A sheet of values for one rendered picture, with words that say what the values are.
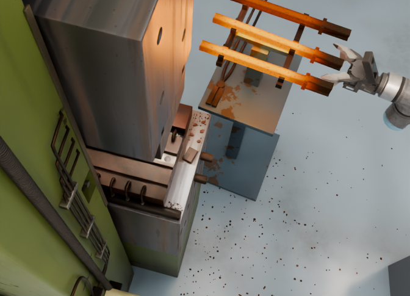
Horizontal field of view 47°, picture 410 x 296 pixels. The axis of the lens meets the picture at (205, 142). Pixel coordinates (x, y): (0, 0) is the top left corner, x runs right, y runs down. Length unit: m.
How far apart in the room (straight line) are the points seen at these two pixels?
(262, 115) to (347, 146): 0.97
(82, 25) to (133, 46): 0.07
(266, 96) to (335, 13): 1.43
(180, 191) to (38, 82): 0.80
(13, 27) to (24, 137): 0.17
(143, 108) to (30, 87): 0.18
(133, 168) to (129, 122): 0.55
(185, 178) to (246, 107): 0.47
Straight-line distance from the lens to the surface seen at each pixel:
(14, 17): 0.62
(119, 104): 0.79
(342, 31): 1.71
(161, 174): 1.36
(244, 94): 1.82
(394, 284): 2.45
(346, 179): 2.58
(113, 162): 1.39
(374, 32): 3.16
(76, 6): 0.67
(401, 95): 1.66
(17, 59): 0.64
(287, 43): 1.64
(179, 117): 1.45
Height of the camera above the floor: 2.26
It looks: 64 degrees down
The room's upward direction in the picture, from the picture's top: 8 degrees clockwise
